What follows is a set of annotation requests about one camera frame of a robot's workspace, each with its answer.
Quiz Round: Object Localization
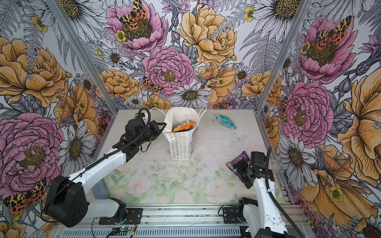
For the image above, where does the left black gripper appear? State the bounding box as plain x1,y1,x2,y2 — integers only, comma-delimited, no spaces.
136,120,167,145

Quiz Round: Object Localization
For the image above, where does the purple snack packet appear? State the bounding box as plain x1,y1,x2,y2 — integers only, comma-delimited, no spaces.
225,151,250,179

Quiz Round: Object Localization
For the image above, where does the white printed paper bag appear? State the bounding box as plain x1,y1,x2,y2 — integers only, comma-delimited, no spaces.
159,107,207,161

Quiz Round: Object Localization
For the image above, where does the pink yellow Fox's candy bag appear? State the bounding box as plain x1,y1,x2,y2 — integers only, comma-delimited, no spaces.
172,120,195,132

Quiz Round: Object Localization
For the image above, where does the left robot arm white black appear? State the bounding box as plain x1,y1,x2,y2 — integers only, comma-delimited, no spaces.
43,108,167,228

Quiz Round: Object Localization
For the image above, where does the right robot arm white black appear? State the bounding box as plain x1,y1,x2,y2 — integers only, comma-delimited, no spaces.
236,147,299,238

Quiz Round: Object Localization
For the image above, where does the teal snack packet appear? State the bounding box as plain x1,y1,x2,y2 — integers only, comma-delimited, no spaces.
215,114,237,130

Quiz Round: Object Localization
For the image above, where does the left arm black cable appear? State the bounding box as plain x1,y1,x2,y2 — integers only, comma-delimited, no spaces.
40,107,151,223

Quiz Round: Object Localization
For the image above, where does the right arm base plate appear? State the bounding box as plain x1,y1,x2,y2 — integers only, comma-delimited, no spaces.
219,205,246,224

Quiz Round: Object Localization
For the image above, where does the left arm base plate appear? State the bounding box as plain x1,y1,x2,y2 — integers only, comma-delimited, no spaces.
99,207,143,225

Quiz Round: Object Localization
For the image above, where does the aluminium frame rail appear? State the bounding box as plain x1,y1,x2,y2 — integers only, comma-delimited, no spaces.
53,203,307,228

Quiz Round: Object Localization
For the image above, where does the white vented cable duct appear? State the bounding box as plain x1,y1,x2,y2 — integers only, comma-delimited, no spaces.
57,226,241,238

